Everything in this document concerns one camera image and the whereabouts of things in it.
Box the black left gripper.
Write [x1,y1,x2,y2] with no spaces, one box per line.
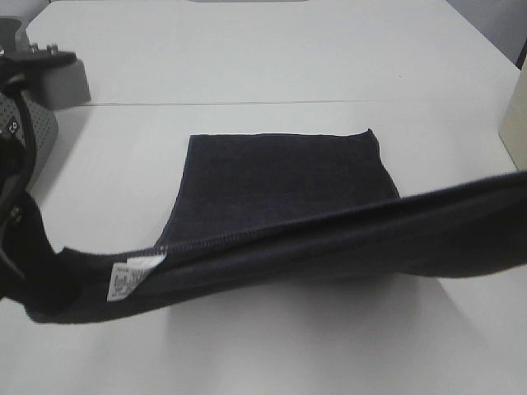
[1,193,40,303]

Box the dark navy towel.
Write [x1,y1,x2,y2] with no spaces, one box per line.
[22,131,526,324]

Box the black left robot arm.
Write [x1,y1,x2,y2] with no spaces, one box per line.
[1,47,77,310]

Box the white towel care label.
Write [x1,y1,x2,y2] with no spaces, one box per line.
[106,254,167,302]

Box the grey perforated plastic basket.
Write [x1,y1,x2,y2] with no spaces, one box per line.
[0,16,92,164]

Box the beige box at right edge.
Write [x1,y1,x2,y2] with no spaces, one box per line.
[499,63,526,171]

